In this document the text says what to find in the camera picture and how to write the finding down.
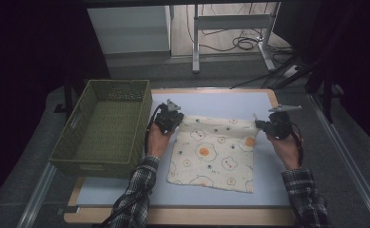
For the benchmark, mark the metal floor rail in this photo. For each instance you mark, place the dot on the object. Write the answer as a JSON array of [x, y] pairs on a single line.
[[347, 152], [38, 196]]

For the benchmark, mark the white metal desk frame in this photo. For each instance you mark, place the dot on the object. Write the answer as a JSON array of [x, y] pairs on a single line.
[[230, 22]]

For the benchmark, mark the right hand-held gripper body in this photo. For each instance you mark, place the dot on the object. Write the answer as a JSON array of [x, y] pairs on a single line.
[[280, 126]]

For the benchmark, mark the black stand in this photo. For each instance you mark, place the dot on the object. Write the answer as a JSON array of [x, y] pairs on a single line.
[[327, 95]]

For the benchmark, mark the green woven basket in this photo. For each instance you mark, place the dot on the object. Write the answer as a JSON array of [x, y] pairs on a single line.
[[109, 133]]

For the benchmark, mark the white table mat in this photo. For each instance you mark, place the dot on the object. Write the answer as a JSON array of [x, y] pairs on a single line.
[[223, 104]]

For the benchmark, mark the white cabinet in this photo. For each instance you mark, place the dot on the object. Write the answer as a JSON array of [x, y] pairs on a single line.
[[128, 30]]

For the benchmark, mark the person's right hand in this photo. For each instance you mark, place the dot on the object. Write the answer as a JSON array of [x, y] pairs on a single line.
[[288, 152]]

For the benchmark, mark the white power strip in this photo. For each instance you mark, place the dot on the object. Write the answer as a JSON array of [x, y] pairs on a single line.
[[291, 71]]

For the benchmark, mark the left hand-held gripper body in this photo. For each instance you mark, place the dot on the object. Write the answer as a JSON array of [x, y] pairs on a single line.
[[168, 118]]

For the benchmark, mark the cream printed cloth bag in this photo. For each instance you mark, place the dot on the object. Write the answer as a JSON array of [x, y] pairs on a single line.
[[214, 158]]

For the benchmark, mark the person's left hand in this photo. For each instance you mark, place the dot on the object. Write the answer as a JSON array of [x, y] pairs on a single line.
[[156, 142]]

